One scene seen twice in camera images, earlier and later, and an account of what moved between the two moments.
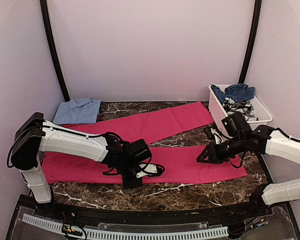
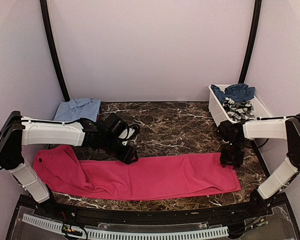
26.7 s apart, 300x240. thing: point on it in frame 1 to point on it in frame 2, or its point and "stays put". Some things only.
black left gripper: [127, 184] to [126, 156]
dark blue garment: [237, 92] stays put
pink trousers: [132, 158] to [65, 177]
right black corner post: [255, 32] stays put
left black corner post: [53, 50] stays put
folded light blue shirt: [77, 111] stays put
